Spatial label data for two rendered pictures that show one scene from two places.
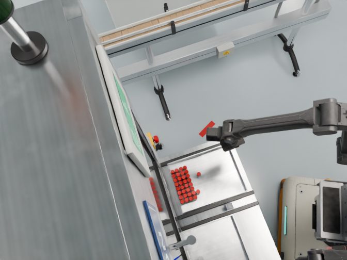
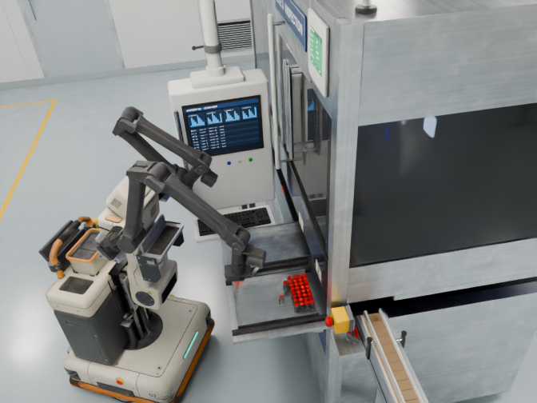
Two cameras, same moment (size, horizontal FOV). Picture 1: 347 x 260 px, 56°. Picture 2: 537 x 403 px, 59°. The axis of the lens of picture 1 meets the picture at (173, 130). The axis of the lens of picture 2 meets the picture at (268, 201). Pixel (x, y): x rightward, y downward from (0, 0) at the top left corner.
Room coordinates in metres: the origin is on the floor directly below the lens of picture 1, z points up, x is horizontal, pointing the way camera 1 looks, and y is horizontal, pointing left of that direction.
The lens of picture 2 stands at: (1.69, -0.13, 2.47)
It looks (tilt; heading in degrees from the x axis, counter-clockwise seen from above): 37 degrees down; 179
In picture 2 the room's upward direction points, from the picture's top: 4 degrees counter-clockwise
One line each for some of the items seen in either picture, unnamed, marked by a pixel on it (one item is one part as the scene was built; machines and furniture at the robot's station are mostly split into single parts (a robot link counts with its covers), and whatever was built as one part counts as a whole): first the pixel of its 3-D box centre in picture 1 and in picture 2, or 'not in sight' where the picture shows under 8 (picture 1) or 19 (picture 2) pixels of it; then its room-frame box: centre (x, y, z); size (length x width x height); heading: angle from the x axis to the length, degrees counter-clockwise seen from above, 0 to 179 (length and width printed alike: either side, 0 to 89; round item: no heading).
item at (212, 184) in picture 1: (206, 177); (273, 298); (0.29, -0.11, 0.90); 0.34 x 0.26 x 0.04; 95
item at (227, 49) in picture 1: (225, 50); not in sight; (1.22, -0.49, 0.50); 0.12 x 0.05 x 0.09; 96
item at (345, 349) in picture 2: not in sight; (352, 341); (0.53, 0.19, 0.87); 0.14 x 0.13 x 0.02; 96
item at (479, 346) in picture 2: not in sight; (360, 232); (-0.61, 0.51, 0.44); 2.06 x 1.00 x 0.88; 6
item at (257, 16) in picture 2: not in sight; (259, 41); (-1.29, -0.05, 1.50); 0.48 x 0.01 x 0.59; 6
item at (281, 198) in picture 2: not in sight; (284, 205); (-0.58, 0.01, 0.73); 1.98 x 0.01 x 0.25; 6
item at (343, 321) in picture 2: (146, 142); (341, 319); (0.52, 0.15, 0.99); 0.08 x 0.07 x 0.07; 96
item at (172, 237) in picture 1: (156, 189); (317, 164); (0.19, 0.10, 1.50); 0.43 x 0.01 x 0.59; 6
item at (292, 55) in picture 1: (286, 49); not in sight; (1.35, -1.10, 0.07); 0.50 x 0.08 x 0.14; 6
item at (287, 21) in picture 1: (224, 43); not in sight; (1.29, -0.51, 0.49); 1.60 x 0.08 x 0.12; 96
